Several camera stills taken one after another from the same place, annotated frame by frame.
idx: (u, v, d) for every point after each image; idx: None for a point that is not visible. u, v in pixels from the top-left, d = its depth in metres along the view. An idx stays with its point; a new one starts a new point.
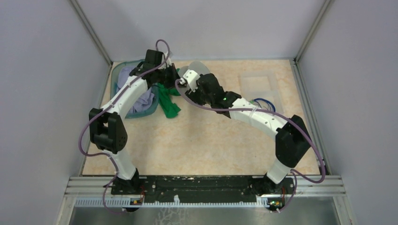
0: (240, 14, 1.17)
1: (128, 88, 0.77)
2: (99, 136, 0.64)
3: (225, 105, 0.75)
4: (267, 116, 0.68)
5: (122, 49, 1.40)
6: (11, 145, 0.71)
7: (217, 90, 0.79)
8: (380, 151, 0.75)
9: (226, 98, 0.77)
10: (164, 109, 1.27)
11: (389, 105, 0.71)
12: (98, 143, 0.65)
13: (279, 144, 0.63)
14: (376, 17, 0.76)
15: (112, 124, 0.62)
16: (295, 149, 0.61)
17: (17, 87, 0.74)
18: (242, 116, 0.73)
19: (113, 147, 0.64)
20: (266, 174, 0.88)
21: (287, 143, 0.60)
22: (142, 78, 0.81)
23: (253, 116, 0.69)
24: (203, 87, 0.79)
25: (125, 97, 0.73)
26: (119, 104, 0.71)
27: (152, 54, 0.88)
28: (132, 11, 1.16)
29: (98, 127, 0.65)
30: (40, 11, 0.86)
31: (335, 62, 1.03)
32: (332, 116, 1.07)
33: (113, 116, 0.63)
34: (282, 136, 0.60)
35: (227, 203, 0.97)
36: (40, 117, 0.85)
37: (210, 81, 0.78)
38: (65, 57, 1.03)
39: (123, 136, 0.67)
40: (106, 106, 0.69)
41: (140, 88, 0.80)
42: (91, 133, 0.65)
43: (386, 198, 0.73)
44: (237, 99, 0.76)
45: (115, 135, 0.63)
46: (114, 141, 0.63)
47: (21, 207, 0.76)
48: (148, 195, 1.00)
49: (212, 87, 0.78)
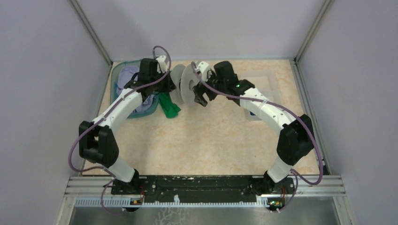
0: (240, 14, 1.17)
1: (122, 101, 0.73)
2: (88, 151, 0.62)
3: (237, 92, 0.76)
4: (277, 109, 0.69)
5: (121, 49, 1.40)
6: (11, 146, 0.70)
7: (232, 76, 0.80)
8: (381, 151, 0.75)
9: (239, 85, 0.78)
10: (164, 109, 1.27)
11: (389, 105, 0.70)
12: (87, 158, 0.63)
13: (282, 139, 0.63)
14: (376, 17, 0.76)
15: (103, 139, 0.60)
16: (297, 147, 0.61)
17: (17, 87, 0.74)
18: (252, 106, 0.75)
19: (103, 162, 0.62)
20: (267, 172, 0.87)
21: (291, 140, 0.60)
22: (137, 91, 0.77)
23: (263, 108, 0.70)
24: (218, 71, 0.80)
25: (118, 110, 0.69)
26: (111, 118, 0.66)
27: (146, 65, 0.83)
28: (132, 11, 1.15)
29: (89, 141, 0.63)
30: (40, 11, 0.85)
31: (335, 62, 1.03)
32: (332, 116, 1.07)
33: (105, 130, 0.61)
34: (287, 131, 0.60)
35: (227, 203, 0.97)
36: (40, 117, 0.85)
37: (226, 66, 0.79)
38: (65, 57, 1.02)
39: (113, 151, 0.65)
40: (97, 118, 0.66)
41: (134, 102, 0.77)
42: (80, 146, 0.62)
43: (386, 198, 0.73)
44: (250, 88, 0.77)
45: (105, 150, 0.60)
46: (104, 156, 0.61)
47: (21, 207, 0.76)
48: (148, 195, 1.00)
49: (226, 73, 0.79)
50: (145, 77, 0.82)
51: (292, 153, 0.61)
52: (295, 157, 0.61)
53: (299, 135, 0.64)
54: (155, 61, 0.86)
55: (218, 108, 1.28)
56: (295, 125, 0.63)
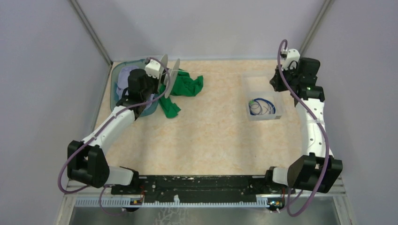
0: (241, 14, 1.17)
1: (114, 120, 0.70)
2: (77, 173, 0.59)
3: (302, 93, 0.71)
4: (320, 136, 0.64)
5: (122, 49, 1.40)
6: (11, 145, 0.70)
7: (310, 76, 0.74)
8: (381, 152, 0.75)
9: (311, 88, 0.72)
10: (164, 109, 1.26)
11: (389, 105, 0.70)
12: (76, 179, 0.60)
13: (298, 165, 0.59)
14: (375, 18, 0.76)
15: (93, 159, 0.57)
16: (305, 179, 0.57)
17: (17, 87, 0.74)
18: (303, 116, 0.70)
19: (92, 184, 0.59)
20: (274, 167, 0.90)
21: (304, 169, 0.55)
22: (130, 108, 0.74)
23: (309, 124, 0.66)
24: (300, 66, 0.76)
25: (109, 129, 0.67)
26: (102, 137, 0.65)
27: (134, 82, 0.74)
28: (132, 11, 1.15)
29: (78, 162, 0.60)
30: (39, 12, 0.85)
31: (334, 62, 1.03)
32: (332, 116, 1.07)
33: (95, 149, 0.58)
34: (306, 161, 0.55)
35: (227, 203, 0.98)
36: (40, 116, 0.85)
37: (312, 64, 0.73)
38: (65, 57, 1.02)
39: (104, 171, 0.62)
40: (88, 137, 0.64)
41: (126, 120, 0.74)
42: (69, 168, 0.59)
43: (386, 197, 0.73)
44: (317, 99, 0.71)
45: (95, 171, 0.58)
46: (94, 177, 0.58)
47: (21, 207, 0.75)
48: (148, 195, 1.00)
49: (308, 71, 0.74)
50: (135, 93, 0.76)
51: (297, 178, 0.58)
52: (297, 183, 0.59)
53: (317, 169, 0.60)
54: (143, 75, 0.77)
55: (218, 108, 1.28)
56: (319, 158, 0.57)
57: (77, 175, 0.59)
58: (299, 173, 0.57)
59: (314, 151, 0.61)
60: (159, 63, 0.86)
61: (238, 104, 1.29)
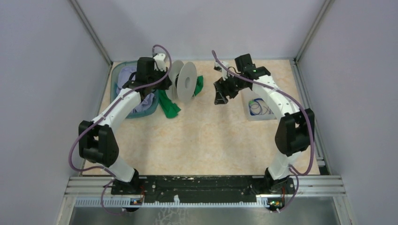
0: (241, 14, 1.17)
1: (121, 101, 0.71)
2: (89, 151, 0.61)
3: (253, 76, 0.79)
4: (284, 98, 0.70)
5: (121, 49, 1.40)
6: (11, 146, 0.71)
7: (249, 64, 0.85)
8: (380, 151, 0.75)
9: (256, 70, 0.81)
10: (164, 109, 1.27)
11: (389, 105, 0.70)
12: (87, 158, 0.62)
13: (281, 130, 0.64)
14: (375, 18, 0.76)
15: (103, 137, 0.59)
16: (293, 138, 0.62)
17: (18, 88, 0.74)
18: (263, 92, 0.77)
19: (103, 162, 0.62)
20: (267, 169, 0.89)
21: (288, 129, 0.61)
22: (136, 90, 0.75)
23: (271, 94, 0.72)
24: (237, 63, 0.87)
25: (117, 109, 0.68)
26: (111, 117, 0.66)
27: (142, 65, 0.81)
28: (132, 11, 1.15)
29: (88, 141, 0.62)
30: (40, 13, 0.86)
31: (334, 62, 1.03)
32: (332, 116, 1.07)
33: (105, 128, 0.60)
34: (286, 122, 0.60)
35: (227, 203, 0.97)
36: (40, 118, 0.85)
37: (244, 56, 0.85)
38: (66, 58, 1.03)
39: (113, 150, 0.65)
40: (97, 118, 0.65)
41: (133, 102, 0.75)
42: (80, 146, 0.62)
43: (385, 197, 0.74)
44: (265, 75, 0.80)
45: (105, 148, 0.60)
46: (104, 155, 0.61)
47: (21, 207, 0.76)
48: (148, 195, 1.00)
49: (245, 61, 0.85)
50: (142, 77, 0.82)
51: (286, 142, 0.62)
52: (289, 146, 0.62)
53: (300, 127, 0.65)
54: (152, 61, 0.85)
55: (218, 108, 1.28)
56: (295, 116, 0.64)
57: (89, 153, 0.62)
58: (286, 134, 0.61)
59: (286, 111, 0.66)
60: (164, 55, 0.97)
61: (237, 105, 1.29)
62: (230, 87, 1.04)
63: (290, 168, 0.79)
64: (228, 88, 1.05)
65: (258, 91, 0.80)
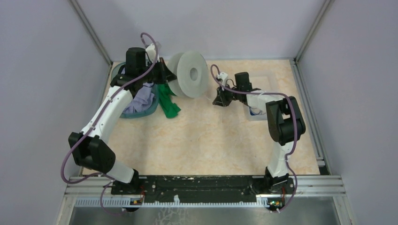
0: (241, 14, 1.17)
1: (110, 103, 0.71)
2: (85, 160, 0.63)
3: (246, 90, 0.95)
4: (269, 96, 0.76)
5: (121, 49, 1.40)
6: (11, 146, 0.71)
7: (246, 83, 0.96)
8: (381, 151, 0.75)
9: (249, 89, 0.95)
10: (164, 109, 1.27)
11: (389, 104, 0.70)
12: (85, 166, 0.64)
13: (269, 116, 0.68)
14: (375, 18, 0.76)
15: (95, 149, 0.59)
16: (281, 123, 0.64)
17: (17, 88, 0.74)
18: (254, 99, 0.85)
19: (101, 168, 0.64)
20: (267, 167, 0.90)
21: (273, 112, 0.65)
22: (125, 88, 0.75)
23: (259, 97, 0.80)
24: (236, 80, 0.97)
25: (107, 115, 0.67)
26: (101, 125, 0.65)
27: (133, 56, 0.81)
28: (132, 11, 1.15)
29: (82, 151, 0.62)
30: (39, 12, 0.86)
31: (334, 62, 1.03)
32: (332, 116, 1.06)
33: (96, 140, 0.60)
34: (271, 107, 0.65)
35: (226, 203, 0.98)
36: (40, 118, 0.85)
37: (242, 75, 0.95)
38: (66, 58, 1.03)
39: (109, 155, 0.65)
40: (86, 128, 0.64)
41: (123, 101, 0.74)
42: (75, 158, 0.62)
43: (385, 197, 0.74)
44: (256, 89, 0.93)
45: (100, 158, 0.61)
46: (100, 163, 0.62)
47: (21, 208, 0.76)
48: (148, 195, 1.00)
49: (244, 81, 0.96)
50: (133, 70, 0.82)
51: (275, 129, 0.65)
52: (281, 132, 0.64)
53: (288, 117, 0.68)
54: (142, 52, 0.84)
55: (218, 108, 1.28)
56: (280, 103, 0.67)
57: (86, 162, 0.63)
58: (273, 118, 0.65)
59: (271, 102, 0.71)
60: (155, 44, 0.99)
61: (237, 105, 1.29)
62: (226, 96, 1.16)
63: (287, 162, 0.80)
64: (225, 97, 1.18)
65: (249, 100, 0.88)
